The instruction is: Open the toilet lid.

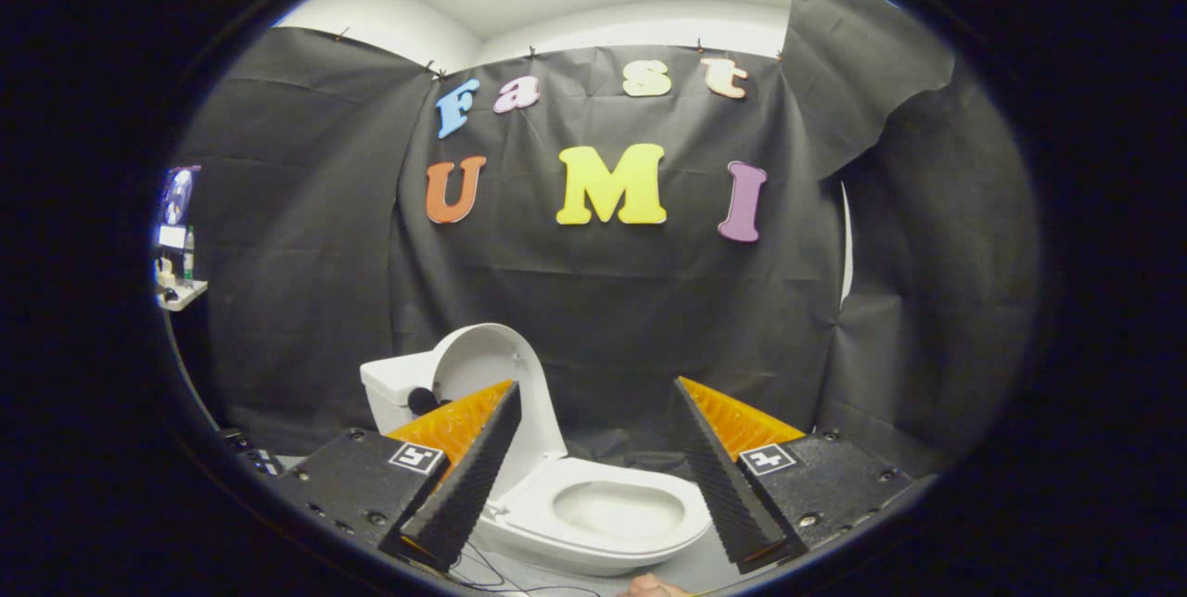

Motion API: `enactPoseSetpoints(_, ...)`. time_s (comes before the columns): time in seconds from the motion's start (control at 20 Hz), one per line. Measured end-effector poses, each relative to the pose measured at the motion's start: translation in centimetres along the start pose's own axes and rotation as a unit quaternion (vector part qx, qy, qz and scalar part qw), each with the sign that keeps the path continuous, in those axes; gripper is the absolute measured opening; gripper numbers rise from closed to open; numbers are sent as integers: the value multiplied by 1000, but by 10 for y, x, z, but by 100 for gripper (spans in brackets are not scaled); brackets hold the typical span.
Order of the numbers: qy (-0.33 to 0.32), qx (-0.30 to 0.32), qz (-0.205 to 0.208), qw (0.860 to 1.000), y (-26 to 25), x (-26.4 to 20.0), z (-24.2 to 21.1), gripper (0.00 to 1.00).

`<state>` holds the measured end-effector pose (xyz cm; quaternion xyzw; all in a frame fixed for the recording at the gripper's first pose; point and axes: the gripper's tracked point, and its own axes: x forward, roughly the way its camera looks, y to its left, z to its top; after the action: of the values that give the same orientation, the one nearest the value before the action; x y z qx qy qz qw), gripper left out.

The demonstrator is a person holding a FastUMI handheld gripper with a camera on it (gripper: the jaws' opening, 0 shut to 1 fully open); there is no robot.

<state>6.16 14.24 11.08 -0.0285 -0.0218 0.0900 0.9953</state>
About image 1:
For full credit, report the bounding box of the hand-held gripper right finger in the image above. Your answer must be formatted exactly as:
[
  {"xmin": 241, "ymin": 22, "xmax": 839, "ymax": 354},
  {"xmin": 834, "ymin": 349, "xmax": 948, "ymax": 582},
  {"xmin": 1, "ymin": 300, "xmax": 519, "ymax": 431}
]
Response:
[{"xmin": 668, "ymin": 376, "xmax": 914, "ymax": 575}]

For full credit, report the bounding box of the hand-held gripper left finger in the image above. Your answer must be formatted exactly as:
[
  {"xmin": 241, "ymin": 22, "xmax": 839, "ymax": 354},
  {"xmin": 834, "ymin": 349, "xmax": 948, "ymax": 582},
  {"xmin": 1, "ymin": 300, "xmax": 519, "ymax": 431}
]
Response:
[{"xmin": 274, "ymin": 380, "xmax": 523, "ymax": 572}]

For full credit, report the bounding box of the white toilet lid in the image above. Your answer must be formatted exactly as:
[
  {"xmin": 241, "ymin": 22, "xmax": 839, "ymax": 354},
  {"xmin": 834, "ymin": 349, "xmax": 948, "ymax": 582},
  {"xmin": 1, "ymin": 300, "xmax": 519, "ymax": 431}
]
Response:
[{"xmin": 431, "ymin": 324, "xmax": 568, "ymax": 505}]

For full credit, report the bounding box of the white toilet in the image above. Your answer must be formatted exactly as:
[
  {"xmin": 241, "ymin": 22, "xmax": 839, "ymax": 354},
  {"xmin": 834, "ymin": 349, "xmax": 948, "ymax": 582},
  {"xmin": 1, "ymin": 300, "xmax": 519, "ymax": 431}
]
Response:
[{"xmin": 360, "ymin": 351, "xmax": 713, "ymax": 578}]

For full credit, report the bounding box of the black backdrop cloth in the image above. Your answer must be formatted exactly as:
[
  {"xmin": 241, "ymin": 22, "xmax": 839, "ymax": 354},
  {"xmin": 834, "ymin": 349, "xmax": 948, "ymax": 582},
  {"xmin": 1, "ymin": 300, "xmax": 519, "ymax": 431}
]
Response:
[{"xmin": 172, "ymin": 0, "xmax": 1041, "ymax": 477}]

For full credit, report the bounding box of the black power strip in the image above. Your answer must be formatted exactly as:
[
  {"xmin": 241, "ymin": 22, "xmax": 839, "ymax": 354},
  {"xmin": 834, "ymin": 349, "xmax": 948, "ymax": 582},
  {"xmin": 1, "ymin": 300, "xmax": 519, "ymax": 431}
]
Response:
[{"xmin": 221, "ymin": 428, "xmax": 285, "ymax": 477}]

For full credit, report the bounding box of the white shelf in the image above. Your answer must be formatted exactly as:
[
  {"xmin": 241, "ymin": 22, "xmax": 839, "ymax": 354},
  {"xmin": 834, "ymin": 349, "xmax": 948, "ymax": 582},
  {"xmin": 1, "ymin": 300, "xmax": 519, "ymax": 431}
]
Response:
[{"xmin": 155, "ymin": 280, "xmax": 210, "ymax": 312}]

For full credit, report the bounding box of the round blue fan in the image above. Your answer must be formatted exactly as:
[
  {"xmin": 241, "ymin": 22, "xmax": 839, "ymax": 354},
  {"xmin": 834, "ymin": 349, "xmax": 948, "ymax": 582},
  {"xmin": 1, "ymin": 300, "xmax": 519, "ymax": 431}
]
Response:
[{"xmin": 161, "ymin": 166, "xmax": 201, "ymax": 228}]

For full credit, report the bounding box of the thin black cable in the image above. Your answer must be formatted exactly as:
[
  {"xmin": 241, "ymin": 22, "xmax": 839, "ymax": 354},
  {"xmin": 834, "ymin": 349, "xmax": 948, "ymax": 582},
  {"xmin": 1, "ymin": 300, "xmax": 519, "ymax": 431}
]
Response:
[{"xmin": 450, "ymin": 541, "xmax": 604, "ymax": 596}]

